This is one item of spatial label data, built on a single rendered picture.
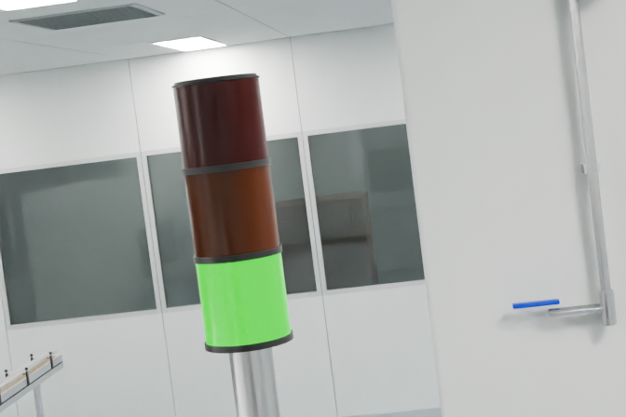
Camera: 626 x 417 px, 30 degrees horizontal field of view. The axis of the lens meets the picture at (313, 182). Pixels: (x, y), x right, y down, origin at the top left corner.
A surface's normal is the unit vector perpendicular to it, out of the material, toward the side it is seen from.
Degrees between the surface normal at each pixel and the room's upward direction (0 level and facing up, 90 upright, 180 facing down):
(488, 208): 90
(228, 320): 90
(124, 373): 90
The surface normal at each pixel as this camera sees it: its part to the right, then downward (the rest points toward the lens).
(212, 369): -0.10, 0.07
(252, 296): 0.29, 0.01
